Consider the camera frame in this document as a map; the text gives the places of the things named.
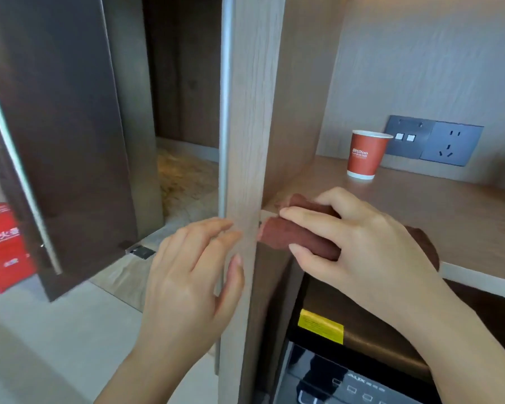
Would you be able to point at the person's right middle finger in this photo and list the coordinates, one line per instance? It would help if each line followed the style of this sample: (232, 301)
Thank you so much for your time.
(341, 196)

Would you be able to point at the brown cleaning cloth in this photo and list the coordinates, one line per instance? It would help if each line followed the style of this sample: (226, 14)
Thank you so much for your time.
(277, 235)

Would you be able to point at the person's left forearm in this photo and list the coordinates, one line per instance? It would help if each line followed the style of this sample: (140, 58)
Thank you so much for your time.
(160, 374)

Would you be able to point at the silver metal edge strip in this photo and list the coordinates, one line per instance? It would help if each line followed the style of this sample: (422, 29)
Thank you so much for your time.
(225, 121)

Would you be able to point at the person's right thumb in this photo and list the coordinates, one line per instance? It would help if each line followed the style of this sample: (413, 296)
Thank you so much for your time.
(313, 260)

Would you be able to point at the person's left hand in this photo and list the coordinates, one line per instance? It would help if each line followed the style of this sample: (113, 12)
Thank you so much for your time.
(181, 290)

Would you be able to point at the person's right forearm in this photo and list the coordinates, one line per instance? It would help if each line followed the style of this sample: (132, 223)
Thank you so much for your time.
(467, 344)

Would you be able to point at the person's left middle finger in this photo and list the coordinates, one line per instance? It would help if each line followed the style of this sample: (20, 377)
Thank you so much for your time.
(206, 229)

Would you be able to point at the light wooden cabinet panel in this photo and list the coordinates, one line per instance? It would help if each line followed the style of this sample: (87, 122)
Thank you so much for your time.
(252, 121)

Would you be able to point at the person's left thumb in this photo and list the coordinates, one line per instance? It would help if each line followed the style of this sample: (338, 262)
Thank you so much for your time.
(235, 281)

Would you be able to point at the grey wall switch panel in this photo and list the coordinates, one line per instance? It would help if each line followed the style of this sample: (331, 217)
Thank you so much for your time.
(406, 136)

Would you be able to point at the person's right hand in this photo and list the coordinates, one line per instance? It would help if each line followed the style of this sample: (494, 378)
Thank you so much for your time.
(374, 256)

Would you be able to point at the yellow sticker label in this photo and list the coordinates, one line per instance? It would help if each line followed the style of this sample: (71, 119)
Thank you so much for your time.
(320, 327)

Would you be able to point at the dark brown cabinet door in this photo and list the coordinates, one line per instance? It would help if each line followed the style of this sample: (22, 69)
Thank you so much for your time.
(63, 142)

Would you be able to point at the grey wall power socket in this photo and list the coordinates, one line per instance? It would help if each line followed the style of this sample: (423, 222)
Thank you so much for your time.
(452, 142)

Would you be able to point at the red fire equipment box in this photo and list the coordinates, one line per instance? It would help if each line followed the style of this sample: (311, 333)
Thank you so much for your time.
(4, 252)

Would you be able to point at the metal door floor hinge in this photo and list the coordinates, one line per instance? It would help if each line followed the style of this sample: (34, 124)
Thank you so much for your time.
(141, 251)

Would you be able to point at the black mini fridge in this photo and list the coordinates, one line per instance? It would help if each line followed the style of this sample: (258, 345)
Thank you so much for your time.
(362, 366)

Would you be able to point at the red paper cup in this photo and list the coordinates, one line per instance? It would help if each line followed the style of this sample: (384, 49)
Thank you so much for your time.
(364, 157)

